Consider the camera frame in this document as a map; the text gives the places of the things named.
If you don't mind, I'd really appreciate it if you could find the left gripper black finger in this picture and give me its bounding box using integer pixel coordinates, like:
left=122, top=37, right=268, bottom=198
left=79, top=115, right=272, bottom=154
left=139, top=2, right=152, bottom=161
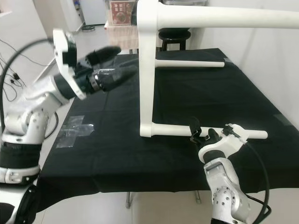
left=97, top=65, right=139, bottom=92
left=86, top=46, right=122, bottom=67

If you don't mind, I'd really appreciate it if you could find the white plastic table leg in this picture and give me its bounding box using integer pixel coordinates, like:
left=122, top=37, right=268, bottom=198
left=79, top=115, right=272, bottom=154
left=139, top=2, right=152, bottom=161
left=152, top=123, right=269, bottom=140
left=157, top=6, right=299, bottom=31
left=155, top=59, right=226, bottom=69

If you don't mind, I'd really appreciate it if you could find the black tablecloth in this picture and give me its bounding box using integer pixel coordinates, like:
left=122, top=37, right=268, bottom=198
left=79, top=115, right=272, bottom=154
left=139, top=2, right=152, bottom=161
left=35, top=48, right=299, bottom=213

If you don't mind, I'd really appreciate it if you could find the white appliance cabinet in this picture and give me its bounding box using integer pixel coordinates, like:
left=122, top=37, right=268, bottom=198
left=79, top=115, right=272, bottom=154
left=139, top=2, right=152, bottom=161
left=79, top=0, right=107, bottom=26

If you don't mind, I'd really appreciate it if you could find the printed box with orange lid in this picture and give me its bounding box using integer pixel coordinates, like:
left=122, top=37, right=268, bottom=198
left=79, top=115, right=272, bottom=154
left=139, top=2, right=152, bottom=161
left=109, top=0, right=138, bottom=26

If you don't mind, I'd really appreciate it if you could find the black stool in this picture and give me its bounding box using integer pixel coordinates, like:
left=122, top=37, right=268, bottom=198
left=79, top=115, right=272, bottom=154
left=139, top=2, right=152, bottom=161
left=159, top=29, right=192, bottom=51

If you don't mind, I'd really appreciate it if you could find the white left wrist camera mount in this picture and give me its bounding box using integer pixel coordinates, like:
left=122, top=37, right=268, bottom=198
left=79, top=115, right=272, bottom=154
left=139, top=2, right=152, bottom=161
left=52, top=29, right=87, bottom=99

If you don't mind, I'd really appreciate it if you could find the black wall cable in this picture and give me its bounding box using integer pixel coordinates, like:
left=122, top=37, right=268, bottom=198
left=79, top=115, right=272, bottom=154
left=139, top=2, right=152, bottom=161
left=0, top=40, right=47, bottom=101

